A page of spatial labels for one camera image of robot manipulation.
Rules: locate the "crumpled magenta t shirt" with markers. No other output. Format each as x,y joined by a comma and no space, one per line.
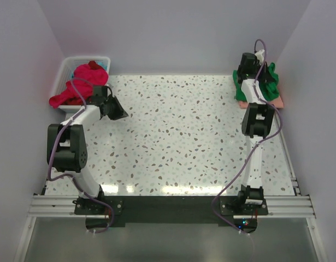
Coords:
80,86

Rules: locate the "aluminium frame rail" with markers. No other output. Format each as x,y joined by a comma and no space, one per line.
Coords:
278,206

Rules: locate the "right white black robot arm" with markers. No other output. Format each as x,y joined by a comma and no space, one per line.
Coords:
255,126

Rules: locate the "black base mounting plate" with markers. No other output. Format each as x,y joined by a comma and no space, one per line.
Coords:
118,211

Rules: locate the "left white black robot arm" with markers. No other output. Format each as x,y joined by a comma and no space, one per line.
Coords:
66,145

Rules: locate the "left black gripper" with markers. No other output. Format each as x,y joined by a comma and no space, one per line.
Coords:
120,113

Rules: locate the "teal garment in basket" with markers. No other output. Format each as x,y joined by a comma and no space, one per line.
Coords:
103,64

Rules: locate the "dark red t shirt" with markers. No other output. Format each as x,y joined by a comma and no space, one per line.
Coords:
94,66

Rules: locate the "green t shirt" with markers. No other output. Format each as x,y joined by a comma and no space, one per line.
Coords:
269,89

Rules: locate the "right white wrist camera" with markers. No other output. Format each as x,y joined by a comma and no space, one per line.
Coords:
261,55

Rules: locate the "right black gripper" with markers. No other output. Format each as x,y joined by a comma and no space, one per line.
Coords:
257,64

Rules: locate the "white plastic laundry basket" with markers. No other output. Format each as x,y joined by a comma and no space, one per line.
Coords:
65,73

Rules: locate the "folded salmon pink t shirt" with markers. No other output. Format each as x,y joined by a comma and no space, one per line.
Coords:
278,103

